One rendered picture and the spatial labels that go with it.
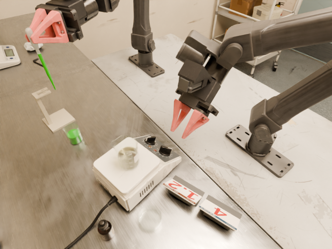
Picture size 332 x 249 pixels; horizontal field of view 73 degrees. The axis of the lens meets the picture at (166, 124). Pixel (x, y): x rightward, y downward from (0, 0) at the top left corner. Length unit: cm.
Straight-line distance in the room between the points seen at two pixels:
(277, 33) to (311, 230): 44
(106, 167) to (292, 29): 47
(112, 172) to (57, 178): 20
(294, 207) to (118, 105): 62
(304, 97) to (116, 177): 45
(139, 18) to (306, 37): 60
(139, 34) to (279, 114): 60
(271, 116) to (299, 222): 26
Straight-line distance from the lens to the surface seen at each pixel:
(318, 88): 57
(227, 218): 56
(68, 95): 94
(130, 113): 79
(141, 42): 94
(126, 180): 52
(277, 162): 71
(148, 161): 54
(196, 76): 45
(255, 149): 68
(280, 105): 58
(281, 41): 50
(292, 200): 67
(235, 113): 82
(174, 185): 58
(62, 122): 82
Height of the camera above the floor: 143
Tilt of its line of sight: 46 degrees down
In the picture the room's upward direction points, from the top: straight up
